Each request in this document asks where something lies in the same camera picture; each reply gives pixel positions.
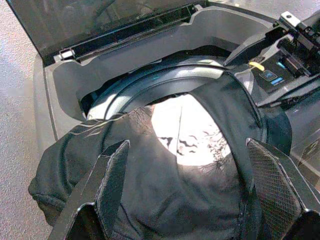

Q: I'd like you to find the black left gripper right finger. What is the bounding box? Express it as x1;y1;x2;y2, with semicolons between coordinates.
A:
245;137;320;240

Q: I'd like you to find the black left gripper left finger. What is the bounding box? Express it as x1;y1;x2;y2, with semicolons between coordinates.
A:
48;139;131;240

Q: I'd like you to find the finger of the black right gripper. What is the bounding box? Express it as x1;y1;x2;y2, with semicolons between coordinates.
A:
223;26;286;68

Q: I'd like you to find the dark printed T-shirt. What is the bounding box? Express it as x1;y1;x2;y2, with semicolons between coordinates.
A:
27;72;293;240

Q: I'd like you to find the grey top-loading washing machine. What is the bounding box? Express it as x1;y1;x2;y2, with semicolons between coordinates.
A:
32;0;320;176

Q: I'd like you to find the grey washer drum rim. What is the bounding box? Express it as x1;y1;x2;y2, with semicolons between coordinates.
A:
86;61;226;122

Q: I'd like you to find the dark transparent washer lid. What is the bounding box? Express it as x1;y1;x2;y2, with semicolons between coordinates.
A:
7;0;210;67

